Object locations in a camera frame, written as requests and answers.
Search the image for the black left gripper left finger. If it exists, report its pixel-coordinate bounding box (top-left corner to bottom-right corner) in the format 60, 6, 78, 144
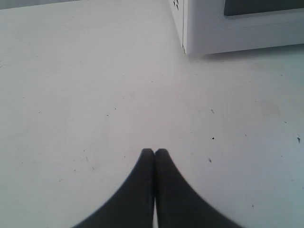
75, 149, 155, 228

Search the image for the white microwave door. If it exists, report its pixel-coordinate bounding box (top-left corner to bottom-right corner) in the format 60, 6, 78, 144
183, 0, 304, 55

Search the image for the white microwave oven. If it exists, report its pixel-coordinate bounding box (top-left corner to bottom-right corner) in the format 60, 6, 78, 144
168, 0, 185, 52

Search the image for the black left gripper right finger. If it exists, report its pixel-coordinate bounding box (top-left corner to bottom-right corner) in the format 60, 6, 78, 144
154, 149, 240, 228

